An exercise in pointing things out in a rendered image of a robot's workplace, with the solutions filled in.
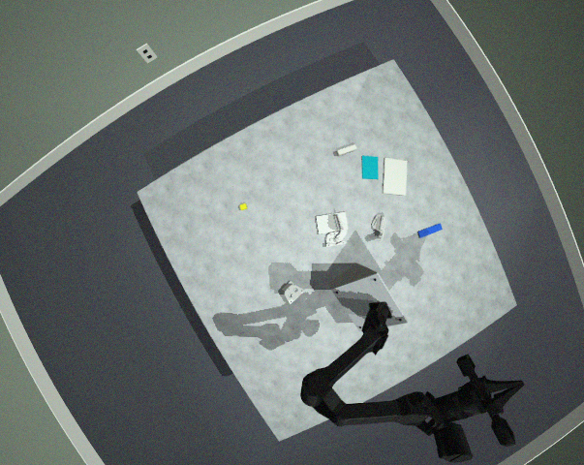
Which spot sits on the blue flat bar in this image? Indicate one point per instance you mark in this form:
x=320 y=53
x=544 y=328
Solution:
x=429 y=230

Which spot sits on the cyan flat plate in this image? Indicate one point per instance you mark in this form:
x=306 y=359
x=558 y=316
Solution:
x=369 y=167

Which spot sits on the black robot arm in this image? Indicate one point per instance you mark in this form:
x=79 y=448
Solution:
x=411 y=409

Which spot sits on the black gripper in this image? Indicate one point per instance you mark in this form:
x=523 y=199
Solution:
x=471 y=401

